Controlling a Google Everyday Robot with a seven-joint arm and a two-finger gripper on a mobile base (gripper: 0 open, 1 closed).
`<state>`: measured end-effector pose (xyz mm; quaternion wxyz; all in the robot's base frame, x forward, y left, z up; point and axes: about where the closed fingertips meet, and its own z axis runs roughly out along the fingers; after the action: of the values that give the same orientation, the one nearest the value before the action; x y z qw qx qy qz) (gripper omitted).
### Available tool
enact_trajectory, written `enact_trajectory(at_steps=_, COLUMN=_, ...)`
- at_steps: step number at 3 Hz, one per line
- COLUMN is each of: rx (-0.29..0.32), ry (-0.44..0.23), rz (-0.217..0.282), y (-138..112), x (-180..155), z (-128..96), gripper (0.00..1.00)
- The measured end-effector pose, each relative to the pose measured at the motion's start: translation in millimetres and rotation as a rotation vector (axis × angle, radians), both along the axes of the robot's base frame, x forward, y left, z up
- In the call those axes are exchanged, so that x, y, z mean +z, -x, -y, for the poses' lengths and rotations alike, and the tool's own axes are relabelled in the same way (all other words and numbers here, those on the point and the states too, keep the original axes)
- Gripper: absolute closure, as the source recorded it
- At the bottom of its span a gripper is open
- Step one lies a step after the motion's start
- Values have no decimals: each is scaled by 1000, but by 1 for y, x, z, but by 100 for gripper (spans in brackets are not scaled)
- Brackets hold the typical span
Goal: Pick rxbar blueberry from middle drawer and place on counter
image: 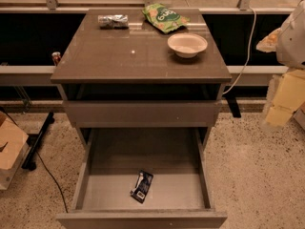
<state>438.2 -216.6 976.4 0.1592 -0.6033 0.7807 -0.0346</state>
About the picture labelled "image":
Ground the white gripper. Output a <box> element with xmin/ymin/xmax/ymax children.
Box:
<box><xmin>256</xmin><ymin>0</ymin><xmax>305</xmax><ymax>127</ymax></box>

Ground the blue rxbar wrapper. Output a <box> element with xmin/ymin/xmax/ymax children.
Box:
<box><xmin>130</xmin><ymin>170</ymin><xmax>153</xmax><ymax>203</ymax></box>

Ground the grey drawer cabinet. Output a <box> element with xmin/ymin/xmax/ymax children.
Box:
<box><xmin>50</xmin><ymin>7</ymin><xmax>233</xmax><ymax>229</ymax></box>

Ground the open middle drawer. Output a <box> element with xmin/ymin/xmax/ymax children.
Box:
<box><xmin>57</xmin><ymin>128</ymin><xmax>227</xmax><ymax>229</ymax></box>

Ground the closed top drawer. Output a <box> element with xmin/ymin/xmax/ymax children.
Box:
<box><xmin>63</xmin><ymin>101</ymin><xmax>221</xmax><ymax>128</ymax></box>

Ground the box at right edge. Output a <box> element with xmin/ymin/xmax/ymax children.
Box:
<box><xmin>294</xmin><ymin>102</ymin><xmax>305</xmax><ymax>130</ymax></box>

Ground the white paper bowl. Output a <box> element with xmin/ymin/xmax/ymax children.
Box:
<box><xmin>168</xmin><ymin>32</ymin><xmax>208</xmax><ymax>58</ymax></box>

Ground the green snack bag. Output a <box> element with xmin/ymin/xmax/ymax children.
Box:
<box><xmin>142</xmin><ymin>3</ymin><xmax>190</xmax><ymax>34</ymax></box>

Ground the silver foil snack packet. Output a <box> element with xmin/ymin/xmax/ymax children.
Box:
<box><xmin>97</xmin><ymin>14</ymin><xmax>129</xmax><ymax>29</ymax></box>

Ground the small red can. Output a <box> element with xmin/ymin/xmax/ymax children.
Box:
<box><xmin>51</xmin><ymin>52</ymin><xmax>61</xmax><ymax>66</ymax></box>

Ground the black stand leg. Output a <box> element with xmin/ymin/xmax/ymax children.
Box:
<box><xmin>22</xmin><ymin>113</ymin><xmax>54</xmax><ymax>171</ymax></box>

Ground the cardboard box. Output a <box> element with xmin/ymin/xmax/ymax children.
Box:
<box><xmin>0</xmin><ymin>112</ymin><xmax>29</xmax><ymax>190</ymax></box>

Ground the black post behind cabinet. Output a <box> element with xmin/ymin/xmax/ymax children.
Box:
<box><xmin>225</xmin><ymin>95</ymin><xmax>241</xmax><ymax>118</ymax></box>

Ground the white cable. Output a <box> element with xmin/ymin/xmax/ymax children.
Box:
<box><xmin>222</xmin><ymin>7</ymin><xmax>257</xmax><ymax>96</ymax></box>

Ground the black cable on floor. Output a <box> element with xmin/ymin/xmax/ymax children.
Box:
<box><xmin>0</xmin><ymin>107</ymin><xmax>69</xmax><ymax>214</ymax></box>

